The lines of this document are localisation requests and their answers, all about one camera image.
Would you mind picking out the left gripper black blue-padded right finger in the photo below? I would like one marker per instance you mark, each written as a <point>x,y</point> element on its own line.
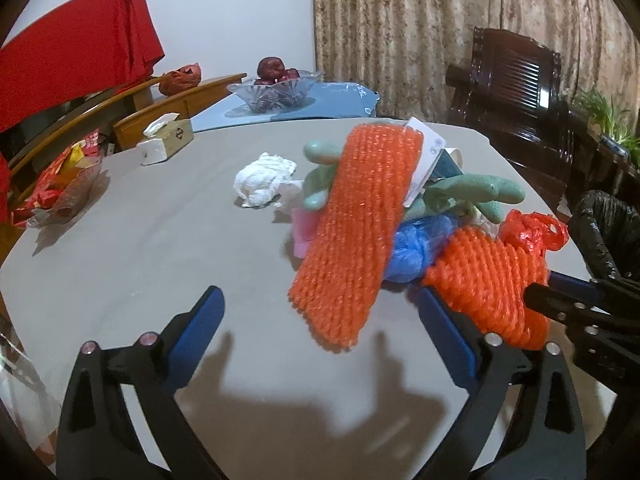
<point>545,438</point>

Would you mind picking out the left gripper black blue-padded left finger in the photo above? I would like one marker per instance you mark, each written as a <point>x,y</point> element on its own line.
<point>96,437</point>

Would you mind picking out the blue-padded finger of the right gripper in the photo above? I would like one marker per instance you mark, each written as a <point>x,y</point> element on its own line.
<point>569,285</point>

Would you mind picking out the red plastic bag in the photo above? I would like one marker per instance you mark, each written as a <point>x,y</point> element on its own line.
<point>535,233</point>

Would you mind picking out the short orange foam net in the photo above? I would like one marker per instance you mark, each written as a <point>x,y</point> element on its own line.
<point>485,279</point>

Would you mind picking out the green rubber glove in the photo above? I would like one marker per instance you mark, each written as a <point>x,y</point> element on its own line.
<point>464,192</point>

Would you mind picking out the blue plastic bag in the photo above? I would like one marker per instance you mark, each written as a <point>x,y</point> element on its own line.
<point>417,244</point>

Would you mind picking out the long orange foam net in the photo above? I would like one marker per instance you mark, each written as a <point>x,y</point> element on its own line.
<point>339,279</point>

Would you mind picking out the pink wrapper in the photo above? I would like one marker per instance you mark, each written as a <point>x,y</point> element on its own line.
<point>304,228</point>

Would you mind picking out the dark wooden side table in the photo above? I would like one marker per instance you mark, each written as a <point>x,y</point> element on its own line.
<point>596,167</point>

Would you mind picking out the green potted plant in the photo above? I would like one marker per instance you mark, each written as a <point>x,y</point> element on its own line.
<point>615,122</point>

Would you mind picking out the dark wooden armchair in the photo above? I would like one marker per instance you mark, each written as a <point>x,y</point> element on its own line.
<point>511,94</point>

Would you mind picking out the glass snack bowl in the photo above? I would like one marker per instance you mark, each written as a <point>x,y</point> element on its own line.
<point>63,188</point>

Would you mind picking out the crumpled white tissue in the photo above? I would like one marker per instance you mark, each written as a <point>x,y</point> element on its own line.
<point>268,180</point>

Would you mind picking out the tissue box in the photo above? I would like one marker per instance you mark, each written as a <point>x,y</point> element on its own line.
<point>163,138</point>

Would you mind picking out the wooden bench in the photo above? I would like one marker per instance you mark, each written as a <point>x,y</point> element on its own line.
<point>120,117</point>

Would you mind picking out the glass fruit bowl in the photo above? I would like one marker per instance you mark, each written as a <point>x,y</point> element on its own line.
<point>263,98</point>

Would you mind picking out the red apples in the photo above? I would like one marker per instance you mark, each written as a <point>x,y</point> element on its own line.
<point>271,70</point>

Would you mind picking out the red cloth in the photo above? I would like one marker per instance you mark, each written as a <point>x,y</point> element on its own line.
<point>81,47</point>

